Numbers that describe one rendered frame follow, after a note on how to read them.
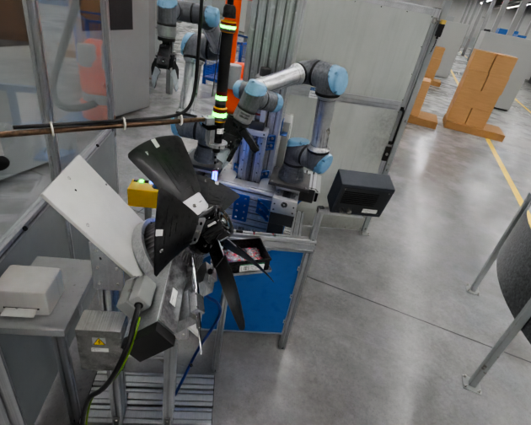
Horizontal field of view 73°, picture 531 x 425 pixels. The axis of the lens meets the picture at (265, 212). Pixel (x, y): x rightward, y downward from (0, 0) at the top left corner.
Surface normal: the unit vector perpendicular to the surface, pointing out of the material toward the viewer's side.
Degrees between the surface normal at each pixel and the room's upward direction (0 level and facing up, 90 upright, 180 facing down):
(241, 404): 0
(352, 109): 90
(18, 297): 90
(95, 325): 0
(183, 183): 45
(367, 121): 90
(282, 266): 90
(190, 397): 0
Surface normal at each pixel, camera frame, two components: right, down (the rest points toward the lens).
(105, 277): 0.07, 0.53
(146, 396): 0.16, -0.84
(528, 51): -0.37, 0.44
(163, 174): 0.54, -0.21
